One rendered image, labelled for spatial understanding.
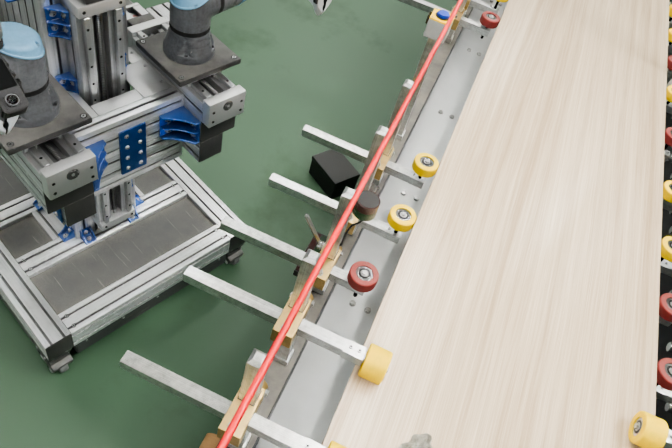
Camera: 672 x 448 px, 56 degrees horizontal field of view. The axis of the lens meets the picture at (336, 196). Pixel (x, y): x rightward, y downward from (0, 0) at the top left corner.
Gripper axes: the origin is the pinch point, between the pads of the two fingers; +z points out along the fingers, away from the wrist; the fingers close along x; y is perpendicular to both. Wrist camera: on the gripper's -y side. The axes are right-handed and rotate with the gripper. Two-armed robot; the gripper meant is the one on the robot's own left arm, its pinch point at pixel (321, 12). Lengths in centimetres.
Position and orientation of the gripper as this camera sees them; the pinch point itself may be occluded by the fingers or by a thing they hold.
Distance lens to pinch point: 174.6
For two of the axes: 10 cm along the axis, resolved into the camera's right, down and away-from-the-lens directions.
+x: -7.0, 4.4, -5.7
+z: -2.0, 6.4, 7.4
